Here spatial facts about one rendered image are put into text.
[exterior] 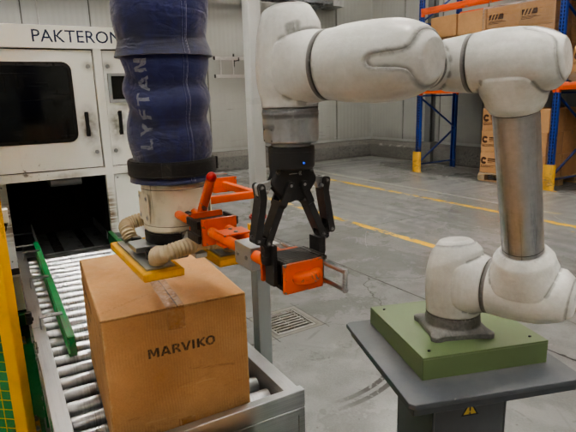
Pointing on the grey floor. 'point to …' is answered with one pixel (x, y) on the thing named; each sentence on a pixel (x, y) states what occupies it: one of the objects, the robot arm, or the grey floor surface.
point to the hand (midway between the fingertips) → (294, 264)
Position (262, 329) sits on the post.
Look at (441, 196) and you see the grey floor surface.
